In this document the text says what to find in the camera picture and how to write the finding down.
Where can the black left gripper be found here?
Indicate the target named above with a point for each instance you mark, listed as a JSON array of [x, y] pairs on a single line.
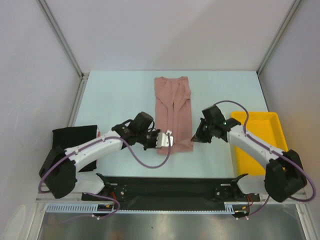
[[155, 132]]

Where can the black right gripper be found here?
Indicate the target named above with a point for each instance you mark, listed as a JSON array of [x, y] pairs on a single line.
[[198, 136]]

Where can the pink t shirt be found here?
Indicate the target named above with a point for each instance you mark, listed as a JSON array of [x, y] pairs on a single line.
[[173, 111]]

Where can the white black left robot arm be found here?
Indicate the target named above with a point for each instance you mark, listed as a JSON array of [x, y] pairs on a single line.
[[62, 171]]

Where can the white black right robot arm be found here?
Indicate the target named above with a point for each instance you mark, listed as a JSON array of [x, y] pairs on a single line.
[[283, 170]]

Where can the yellow plastic tray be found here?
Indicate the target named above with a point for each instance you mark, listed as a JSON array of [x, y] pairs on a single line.
[[267, 126]]

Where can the folded black t shirt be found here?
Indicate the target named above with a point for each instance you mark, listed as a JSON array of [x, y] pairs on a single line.
[[73, 136]]

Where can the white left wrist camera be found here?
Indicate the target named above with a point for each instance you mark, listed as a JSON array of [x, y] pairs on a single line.
[[164, 139]]

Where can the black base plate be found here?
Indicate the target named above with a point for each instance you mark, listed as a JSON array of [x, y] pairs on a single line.
[[174, 190]]

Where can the white slotted cable duct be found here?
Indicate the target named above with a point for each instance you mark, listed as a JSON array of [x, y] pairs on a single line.
[[147, 207]]

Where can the aluminium frame rail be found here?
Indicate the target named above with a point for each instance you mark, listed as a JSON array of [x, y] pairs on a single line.
[[76, 196]]

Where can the right aluminium corner post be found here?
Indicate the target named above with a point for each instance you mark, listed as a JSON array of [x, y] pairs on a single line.
[[293, 9]]

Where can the aluminium corner post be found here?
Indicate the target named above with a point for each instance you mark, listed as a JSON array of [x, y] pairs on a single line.
[[293, 9], [54, 25]]

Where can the left aluminium corner post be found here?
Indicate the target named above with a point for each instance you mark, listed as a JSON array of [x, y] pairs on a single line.
[[54, 25]]

